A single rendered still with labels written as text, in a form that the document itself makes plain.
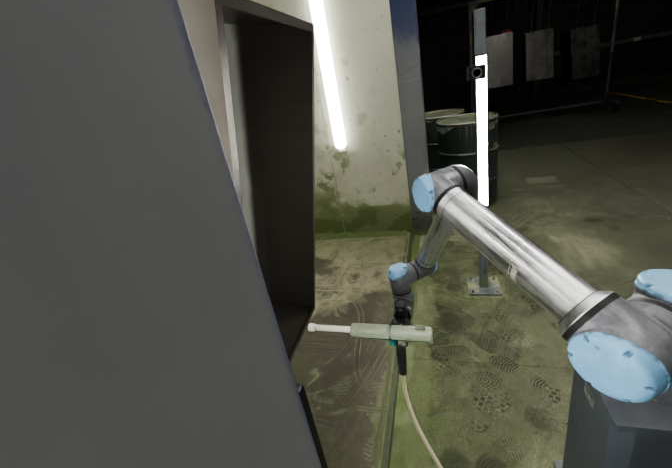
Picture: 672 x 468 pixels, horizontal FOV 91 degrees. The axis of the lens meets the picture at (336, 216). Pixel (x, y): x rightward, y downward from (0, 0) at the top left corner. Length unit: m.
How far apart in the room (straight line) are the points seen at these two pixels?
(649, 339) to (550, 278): 0.19
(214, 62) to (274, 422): 0.66
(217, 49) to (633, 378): 1.00
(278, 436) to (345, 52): 2.80
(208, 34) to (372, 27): 2.20
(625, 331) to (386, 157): 2.32
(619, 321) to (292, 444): 0.78
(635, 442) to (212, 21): 1.27
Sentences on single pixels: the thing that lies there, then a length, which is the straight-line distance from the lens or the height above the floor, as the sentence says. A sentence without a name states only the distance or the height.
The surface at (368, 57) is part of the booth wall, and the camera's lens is 2.86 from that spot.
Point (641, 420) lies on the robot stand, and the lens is 1.10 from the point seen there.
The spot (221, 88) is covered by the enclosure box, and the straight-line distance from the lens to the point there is 0.74.
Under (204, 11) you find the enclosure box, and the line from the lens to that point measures 0.75.
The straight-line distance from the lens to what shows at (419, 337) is 1.32.
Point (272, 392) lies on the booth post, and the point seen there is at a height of 1.32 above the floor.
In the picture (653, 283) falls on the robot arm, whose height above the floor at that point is 0.91.
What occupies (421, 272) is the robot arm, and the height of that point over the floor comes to 0.58.
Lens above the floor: 1.45
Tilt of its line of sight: 22 degrees down
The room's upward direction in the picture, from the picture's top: 11 degrees counter-clockwise
